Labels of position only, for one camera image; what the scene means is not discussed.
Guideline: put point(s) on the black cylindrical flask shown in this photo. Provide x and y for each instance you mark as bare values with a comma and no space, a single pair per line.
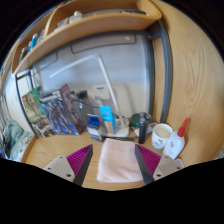
143,131

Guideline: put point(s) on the green round tin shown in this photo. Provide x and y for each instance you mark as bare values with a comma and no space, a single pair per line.
136,120

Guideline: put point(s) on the light blue narrow box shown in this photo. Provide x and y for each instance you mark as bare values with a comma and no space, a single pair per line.
107,120

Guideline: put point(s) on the small dark blue box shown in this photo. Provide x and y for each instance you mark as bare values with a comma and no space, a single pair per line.
94,128

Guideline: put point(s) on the teal bedding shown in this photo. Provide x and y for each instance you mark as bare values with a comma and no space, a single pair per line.
15,140

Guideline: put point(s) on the light pink towel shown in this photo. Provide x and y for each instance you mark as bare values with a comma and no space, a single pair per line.
116,160

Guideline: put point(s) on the wooden shelf unit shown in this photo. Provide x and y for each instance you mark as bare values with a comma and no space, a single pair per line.
100,26

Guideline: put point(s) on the blue robot model kit box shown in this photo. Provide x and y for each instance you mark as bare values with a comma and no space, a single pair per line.
60,116

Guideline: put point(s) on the green tree figure box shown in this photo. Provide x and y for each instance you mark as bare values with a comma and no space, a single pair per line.
33,110

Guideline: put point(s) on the white red-pump lotion bottle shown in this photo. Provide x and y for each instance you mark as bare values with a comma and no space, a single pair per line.
174,145

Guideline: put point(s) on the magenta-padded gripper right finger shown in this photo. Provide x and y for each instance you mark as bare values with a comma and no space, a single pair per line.
150,160

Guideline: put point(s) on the white mug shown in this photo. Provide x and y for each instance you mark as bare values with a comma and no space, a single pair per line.
161,136

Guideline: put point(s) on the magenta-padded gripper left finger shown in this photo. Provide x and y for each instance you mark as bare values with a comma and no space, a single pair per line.
79,160

